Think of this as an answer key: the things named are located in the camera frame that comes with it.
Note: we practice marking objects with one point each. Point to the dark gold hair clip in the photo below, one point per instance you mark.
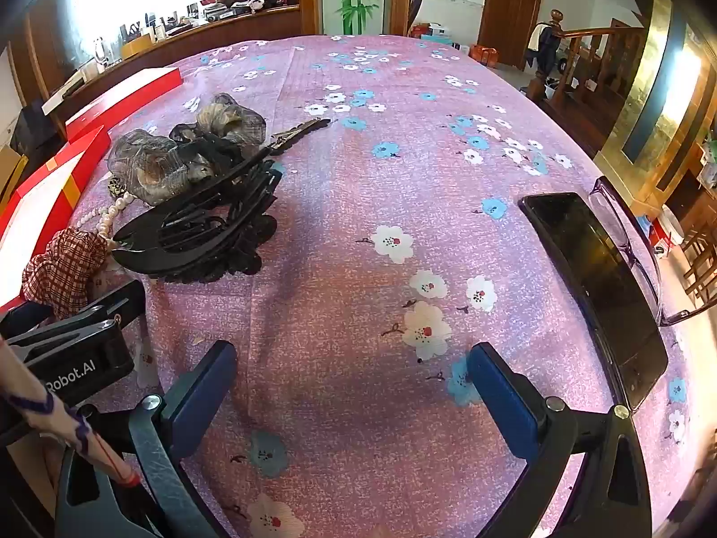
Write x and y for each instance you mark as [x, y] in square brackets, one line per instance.
[297, 131]

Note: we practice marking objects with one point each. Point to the black smartphone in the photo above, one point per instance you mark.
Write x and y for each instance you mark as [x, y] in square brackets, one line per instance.
[599, 291]

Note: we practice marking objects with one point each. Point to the clear glass pitcher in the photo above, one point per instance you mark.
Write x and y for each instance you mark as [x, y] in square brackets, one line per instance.
[99, 50]

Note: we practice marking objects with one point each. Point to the purple framed eyeglasses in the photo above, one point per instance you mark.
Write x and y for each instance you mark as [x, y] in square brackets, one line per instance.
[616, 218]

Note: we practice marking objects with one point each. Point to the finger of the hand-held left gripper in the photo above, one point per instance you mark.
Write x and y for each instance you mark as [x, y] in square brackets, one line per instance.
[22, 318]
[120, 300]

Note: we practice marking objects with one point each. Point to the wooden stair railing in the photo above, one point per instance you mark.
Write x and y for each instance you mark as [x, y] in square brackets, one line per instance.
[588, 61]

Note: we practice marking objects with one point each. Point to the black hair claw clip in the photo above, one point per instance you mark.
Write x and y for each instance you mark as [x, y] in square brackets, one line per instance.
[196, 230]

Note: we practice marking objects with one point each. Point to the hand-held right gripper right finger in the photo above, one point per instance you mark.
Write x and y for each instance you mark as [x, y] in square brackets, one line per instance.
[501, 403]

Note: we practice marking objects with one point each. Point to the orange boxes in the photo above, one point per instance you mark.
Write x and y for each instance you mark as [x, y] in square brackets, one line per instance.
[484, 55]

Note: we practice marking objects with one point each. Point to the gold framed panel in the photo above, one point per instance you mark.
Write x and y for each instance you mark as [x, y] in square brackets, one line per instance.
[655, 95]

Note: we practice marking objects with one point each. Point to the brown wooden door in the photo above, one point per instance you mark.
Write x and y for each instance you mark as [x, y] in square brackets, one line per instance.
[512, 11]

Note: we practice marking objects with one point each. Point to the red gift box base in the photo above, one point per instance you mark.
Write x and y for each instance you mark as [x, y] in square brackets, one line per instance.
[84, 151]

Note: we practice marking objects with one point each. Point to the white flat box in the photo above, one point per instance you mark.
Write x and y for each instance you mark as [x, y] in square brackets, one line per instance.
[64, 89]

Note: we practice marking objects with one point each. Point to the wooden chair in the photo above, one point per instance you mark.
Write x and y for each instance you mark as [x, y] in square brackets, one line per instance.
[700, 269]

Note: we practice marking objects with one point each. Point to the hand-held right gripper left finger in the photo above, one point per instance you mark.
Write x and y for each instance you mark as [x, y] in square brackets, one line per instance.
[204, 398]

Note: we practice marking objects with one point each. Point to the black bag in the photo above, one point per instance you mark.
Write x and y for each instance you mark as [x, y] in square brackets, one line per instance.
[31, 129]

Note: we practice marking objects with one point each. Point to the red floral gift box lid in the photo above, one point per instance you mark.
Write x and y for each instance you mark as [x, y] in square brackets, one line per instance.
[95, 117]

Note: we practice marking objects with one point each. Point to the dark jacket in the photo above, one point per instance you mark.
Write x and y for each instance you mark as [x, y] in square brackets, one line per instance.
[540, 45]

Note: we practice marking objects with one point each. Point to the purple floral tablecloth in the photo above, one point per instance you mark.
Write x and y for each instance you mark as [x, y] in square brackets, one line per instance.
[347, 235]

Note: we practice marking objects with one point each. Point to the red plaid scrunchie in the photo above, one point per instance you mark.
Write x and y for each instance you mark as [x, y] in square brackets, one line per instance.
[61, 269]

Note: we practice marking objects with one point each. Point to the grey organza hair bow net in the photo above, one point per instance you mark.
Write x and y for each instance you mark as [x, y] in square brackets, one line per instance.
[151, 171]

